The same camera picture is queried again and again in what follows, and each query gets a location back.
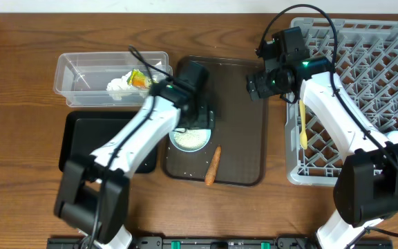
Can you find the white tissue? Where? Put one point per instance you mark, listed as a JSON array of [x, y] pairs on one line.
[[120, 87]]

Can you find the blue cup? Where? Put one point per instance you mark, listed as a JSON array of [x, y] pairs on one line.
[[392, 136]]

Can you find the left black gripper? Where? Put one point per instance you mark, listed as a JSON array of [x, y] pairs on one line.
[[209, 121]]

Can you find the clear plastic waste bin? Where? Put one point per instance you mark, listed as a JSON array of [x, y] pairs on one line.
[[82, 78]]

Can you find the orange carrot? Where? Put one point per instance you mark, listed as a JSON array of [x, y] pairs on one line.
[[213, 167]]

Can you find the black tray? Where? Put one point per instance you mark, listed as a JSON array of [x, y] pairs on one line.
[[86, 131]]

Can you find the grey dishwasher rack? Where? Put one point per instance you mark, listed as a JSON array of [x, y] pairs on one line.
[[367, 64]]

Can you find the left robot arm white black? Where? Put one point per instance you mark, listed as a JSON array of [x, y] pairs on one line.
[[93, 194]]

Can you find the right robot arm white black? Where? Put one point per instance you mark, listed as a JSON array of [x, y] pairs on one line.
[[366, 190]]

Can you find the dark brown serving tray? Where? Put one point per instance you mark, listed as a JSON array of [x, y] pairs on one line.
[[240, 128]]

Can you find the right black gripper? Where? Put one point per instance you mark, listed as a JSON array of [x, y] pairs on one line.
[[258, 86]]

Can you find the yellow snack wrapper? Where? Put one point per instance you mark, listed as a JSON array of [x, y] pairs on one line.
[[139, 79]]

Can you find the light blue bowl with rice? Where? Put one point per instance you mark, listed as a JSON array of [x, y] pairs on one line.
[[190, 140]]

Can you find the yellow plastic spoon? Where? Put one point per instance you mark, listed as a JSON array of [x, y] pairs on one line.
[[303, 135]]

